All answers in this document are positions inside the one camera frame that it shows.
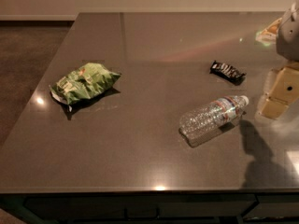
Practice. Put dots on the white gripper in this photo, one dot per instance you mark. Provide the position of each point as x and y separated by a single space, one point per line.
289 38

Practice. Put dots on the clear plastic water bottle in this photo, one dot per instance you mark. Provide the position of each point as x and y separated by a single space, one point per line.
208 118

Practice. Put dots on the black candy bar wrapper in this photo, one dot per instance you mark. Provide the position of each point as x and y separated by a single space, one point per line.
226 71

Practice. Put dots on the green chip bag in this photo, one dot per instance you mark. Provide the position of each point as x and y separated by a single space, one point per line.
85 83

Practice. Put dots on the dark table base frame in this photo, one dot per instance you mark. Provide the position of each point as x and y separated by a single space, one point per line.
152 208

